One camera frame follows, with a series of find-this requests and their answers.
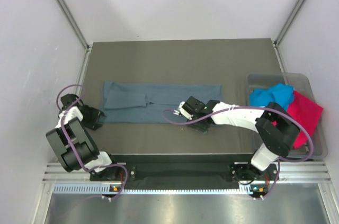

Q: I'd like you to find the grey-blue t-shirt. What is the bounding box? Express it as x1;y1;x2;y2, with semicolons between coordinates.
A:
100;80;224;123

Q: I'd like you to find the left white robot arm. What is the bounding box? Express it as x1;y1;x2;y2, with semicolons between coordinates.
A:
46;94;120;180

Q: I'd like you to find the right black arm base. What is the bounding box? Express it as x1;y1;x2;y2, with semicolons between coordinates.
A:
230;163;278;183

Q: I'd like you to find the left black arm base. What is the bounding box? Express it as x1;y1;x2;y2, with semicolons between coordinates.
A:
90;163;137;182

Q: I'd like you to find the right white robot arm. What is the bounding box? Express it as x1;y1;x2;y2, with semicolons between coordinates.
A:
174;96;300;180

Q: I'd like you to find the bright blue t-shirt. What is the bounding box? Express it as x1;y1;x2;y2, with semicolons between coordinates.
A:
249;83;294;110

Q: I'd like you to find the magenta t-shirt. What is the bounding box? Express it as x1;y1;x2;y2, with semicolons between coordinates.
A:
287;91;324;137

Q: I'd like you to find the clear plastic bin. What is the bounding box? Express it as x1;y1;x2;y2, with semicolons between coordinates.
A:
246;71;329;160

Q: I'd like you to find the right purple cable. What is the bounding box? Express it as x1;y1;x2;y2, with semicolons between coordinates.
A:
162;106;315;201

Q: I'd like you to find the purple cable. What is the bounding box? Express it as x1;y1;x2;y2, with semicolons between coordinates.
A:
56;84;129;200
162;106;315;201

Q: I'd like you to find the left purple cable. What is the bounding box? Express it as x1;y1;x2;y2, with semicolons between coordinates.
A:
56;84;129;200

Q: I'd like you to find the slotted cable duct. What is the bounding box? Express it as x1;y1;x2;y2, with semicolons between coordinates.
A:
52;182;254;195

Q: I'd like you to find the right aluminium frame post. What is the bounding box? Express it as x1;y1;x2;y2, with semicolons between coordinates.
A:
272;0;325;47

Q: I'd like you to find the aluminium frame post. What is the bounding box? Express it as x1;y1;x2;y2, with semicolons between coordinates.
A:
37;0;92;50
272;0;325;47

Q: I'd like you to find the front aluminium rail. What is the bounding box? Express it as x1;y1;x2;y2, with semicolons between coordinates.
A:
42;162;332;184

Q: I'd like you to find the left aluminium frame post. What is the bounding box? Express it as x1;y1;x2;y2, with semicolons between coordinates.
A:
37;0;92;50

